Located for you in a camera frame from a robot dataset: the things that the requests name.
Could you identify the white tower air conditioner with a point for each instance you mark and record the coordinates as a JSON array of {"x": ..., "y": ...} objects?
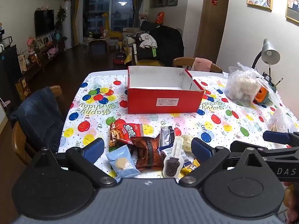
[{"x": 66, "y": 25}]

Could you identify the white cloth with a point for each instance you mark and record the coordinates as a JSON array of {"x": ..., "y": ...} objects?
[{"x": 148, "y": 40}]

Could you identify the small clear plastic bag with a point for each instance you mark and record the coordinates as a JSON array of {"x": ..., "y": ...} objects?
[{"x": 280, "y": 121}]

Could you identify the glass balcony door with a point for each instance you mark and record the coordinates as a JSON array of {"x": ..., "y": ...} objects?
[{"x": 98, "y": 11}]

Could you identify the orange bag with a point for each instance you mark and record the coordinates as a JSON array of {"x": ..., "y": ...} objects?
[{"x": 159, "y": 17}]

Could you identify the light blue snack packet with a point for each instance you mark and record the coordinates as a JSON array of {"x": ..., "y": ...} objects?
[{"x": 121, "y": 164}]

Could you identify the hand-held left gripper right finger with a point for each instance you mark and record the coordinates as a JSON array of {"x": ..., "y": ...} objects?
[{"x": 198, "y": 148}]

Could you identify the dark copper snack packet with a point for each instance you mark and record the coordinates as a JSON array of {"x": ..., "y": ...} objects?
[{"x": 147, "y": 154}]

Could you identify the yellow giraffe toy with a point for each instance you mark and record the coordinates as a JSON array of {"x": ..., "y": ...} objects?
[{"x": 107, "y": 26}]

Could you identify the wooden chair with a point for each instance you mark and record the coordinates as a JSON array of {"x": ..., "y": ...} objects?
[
  {"x": 21, "y": 142},
  {"x": 182, "y": 63}
]

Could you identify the plastic bag of rice cakes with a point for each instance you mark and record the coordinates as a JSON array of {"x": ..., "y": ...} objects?
[{"x": 243, "y": 86}]

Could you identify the red snack packet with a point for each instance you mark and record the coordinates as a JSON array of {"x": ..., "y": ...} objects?
[{"x": 123, "y": 133}]

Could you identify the small coffee table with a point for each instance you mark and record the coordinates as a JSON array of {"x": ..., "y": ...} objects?
[{"x": 98, "y": 42}]

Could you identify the wooden television cabinet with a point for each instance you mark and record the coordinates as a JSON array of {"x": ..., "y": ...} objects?
[{"x": 46, "y": 60}]

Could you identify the grey desk lamp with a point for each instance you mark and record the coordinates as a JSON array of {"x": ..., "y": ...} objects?
[{"x": 269, "y": 53}]

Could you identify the curtain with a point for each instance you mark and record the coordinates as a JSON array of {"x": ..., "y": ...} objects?
[
  {"x": 75, "y": 16},
  {"x": 138, "y": 4}
]

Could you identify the flat screen television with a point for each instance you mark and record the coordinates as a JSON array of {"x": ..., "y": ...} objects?
[{"x": 44, "y": 22}]

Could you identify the black cabinet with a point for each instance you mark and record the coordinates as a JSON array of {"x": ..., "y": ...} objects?
[{"x": 9, "y": 70}]

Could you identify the chocolate lollipop packet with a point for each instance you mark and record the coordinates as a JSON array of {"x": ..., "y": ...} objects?
[{"x": 171, "y": 165}]

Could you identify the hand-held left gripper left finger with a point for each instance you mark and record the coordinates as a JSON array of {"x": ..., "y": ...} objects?
[{"x": 94, "y": 149}]

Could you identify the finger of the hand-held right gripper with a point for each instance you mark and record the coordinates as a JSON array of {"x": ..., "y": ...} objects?
[
  {"x": 273, "y": 136},
  {"x": 238, "y": 145}
]

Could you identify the pink cloth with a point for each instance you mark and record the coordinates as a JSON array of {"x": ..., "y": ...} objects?
[{"x": 201, "y": 64}]

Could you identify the silver foil snack bar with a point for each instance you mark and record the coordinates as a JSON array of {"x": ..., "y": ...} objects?
[{"x": 167, "y": 137}]

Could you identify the red cardboard box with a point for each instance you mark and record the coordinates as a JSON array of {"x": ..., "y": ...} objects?
[{"x": 144, "y": 102}]

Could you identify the yellow candy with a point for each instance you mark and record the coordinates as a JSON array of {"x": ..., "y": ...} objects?
[{"x": 188, "y": 166}]

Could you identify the red toy car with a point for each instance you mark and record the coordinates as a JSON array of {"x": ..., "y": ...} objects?
[{"x": 119, "y": 58}]

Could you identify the red door decoration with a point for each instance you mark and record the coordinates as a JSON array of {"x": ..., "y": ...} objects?
[{"x": 214, "y": 0}]

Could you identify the black garment pile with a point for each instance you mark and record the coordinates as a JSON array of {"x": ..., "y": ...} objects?
[{"x": 168, "y": 44}]

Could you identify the orange pencil sharpener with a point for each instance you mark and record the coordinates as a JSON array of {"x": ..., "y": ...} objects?
[{"x": 261, "y": 95}]

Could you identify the brown cardboard box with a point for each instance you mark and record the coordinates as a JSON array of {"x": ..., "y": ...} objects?
[{"x": 22, "y": 88}]

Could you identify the denim jacket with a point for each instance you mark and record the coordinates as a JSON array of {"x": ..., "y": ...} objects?
[{"x": 39, "y": 116}]

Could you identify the balloon print tablecloth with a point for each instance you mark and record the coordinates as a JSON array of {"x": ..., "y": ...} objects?
[{"x": 93, "y": 121}]

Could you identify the dark pen holder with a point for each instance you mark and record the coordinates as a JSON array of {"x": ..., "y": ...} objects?
[{"x": 271, "y": 82}]

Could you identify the cream white snack packet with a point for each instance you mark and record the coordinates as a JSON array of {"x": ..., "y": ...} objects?
[{"x": 186, "y": 142}]

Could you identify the wooden door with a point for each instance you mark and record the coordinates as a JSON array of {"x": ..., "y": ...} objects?
[{"x": 210, "y": 32}]

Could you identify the green house plant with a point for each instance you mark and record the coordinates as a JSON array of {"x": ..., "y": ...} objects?
[{"x": 61, "y": 16}]

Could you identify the blue white snack packet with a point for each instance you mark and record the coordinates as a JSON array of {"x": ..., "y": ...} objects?
[{"x": 163, "y": 150}]

